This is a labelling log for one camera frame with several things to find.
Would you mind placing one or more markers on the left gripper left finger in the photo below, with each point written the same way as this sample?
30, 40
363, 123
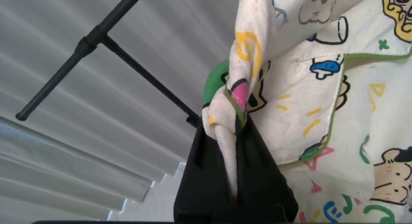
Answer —
202, 182

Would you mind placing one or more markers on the black clothes rack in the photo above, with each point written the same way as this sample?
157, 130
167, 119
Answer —
93, 35

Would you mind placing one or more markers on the cream printed garment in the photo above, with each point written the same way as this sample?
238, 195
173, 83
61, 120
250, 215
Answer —
322, 105

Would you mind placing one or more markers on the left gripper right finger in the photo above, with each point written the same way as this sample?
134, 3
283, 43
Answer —
260, 185

